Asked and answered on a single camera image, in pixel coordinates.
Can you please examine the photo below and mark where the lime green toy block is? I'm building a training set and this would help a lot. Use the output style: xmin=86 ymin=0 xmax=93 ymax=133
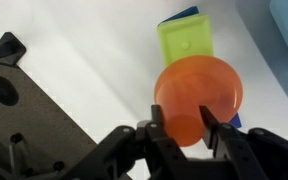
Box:
xmin=156 ymin=13 xmax=216 ymax=68

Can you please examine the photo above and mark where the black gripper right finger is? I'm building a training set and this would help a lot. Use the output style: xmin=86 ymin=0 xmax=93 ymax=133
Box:
xmin=198 ymin=105 xmax=288 ymax=180

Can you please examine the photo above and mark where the orange toy cup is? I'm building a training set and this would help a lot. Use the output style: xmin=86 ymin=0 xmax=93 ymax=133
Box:
xmin=162 ymin=99 xmax=207 ymax=148

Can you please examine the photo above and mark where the black metal bracket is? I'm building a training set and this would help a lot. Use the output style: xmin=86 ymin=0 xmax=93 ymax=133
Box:
xmin=0 ymin=31 xmax=27 ymax=65

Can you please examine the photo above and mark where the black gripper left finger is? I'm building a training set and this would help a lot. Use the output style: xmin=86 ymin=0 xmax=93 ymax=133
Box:
xmin=60 ymin=104 xmax=188 ymax=180

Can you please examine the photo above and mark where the grey metal mounting plate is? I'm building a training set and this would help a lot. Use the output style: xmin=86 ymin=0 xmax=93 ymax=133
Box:
xmin=0 ymin=61 xmax=100 ymax=180

